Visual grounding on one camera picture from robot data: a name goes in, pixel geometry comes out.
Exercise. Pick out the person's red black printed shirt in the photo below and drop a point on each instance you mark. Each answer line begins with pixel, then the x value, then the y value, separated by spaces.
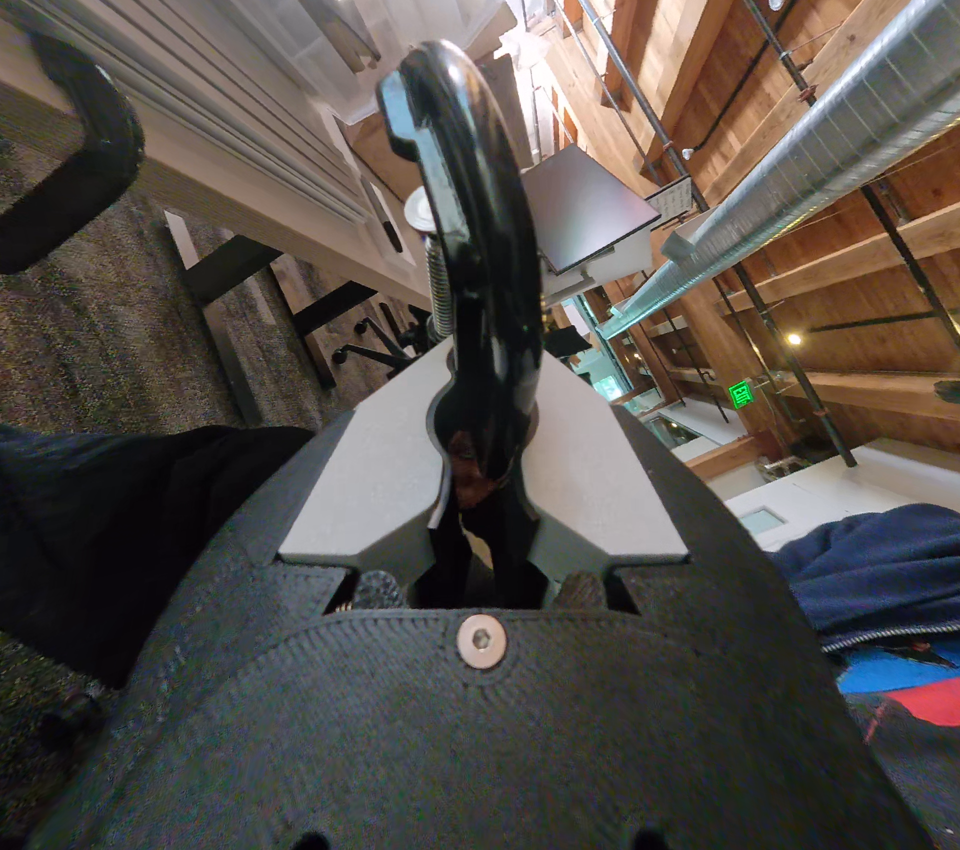
pixel 915 685

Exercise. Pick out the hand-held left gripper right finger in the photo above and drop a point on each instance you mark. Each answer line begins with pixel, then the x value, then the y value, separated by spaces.
pixel 600 490

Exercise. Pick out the person's dark blue top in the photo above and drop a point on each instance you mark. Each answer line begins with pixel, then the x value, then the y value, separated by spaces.
pixel 862 565

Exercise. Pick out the white paper sheet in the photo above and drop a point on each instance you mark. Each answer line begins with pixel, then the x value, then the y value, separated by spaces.
pixel 670 199

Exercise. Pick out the grey flat display panel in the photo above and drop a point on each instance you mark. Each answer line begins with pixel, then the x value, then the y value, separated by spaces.
pixel 585 205

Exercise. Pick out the person's dark trousers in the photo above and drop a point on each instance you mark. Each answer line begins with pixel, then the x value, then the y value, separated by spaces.
pixel 112 527

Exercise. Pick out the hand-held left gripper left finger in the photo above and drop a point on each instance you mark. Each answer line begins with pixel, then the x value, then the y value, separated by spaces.
pixel 360 490

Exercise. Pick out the brown cardboard box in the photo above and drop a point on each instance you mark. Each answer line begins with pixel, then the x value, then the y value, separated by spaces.
pixel 382 152

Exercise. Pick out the green exit sign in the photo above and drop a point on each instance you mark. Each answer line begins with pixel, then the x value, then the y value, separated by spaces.
pixel 741 392

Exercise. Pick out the black C-clamp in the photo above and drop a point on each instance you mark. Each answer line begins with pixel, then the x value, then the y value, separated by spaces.
pixel 480 190
pixel 97 137

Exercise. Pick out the grey aluminium extrusion beam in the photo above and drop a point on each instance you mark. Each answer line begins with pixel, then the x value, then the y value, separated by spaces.
pixel 150 25

